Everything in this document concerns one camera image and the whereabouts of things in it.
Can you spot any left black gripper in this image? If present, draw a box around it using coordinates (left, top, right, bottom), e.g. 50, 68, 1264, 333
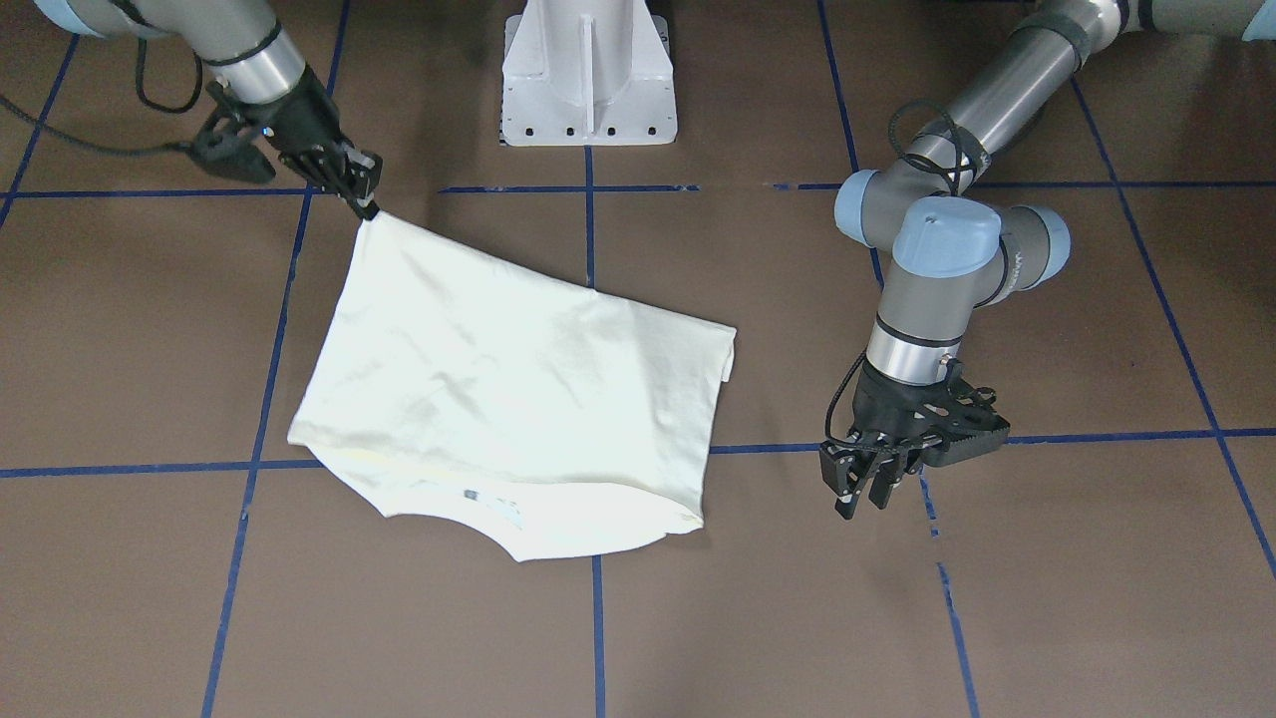
819, 362, 957, 520

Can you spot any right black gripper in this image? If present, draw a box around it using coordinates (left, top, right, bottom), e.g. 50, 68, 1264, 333
255, 68, 383, 221

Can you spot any cream long-sleeve cat shirt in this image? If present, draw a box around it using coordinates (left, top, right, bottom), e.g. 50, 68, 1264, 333
287, 212, 738, 560

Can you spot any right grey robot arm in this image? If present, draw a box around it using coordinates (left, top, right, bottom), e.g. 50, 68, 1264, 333
38, 1, 382, 221

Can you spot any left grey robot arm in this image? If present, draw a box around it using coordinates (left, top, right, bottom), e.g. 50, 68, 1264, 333
819, 1, 1273, 520

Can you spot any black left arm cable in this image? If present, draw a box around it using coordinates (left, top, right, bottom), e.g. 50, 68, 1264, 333
823, 349, 870, 446

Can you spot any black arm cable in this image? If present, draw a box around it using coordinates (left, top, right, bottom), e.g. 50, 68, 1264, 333
823, 349, 870, 446
0, 40, 211, 159

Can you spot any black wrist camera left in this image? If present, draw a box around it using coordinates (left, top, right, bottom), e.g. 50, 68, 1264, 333
914, 356, 1011, 468

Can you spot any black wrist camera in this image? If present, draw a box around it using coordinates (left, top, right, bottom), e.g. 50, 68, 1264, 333
914, 356, 1011, 468
186, 82, 276, 185

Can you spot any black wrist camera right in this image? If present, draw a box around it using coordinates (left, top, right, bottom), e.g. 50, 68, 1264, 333
186, 82, 276, 185

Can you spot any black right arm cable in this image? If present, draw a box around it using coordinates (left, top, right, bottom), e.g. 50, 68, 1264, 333
0, 40, 211, 159

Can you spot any white camera mast with base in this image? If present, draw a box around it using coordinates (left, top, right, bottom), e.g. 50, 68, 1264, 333
498, 1, 679, 147

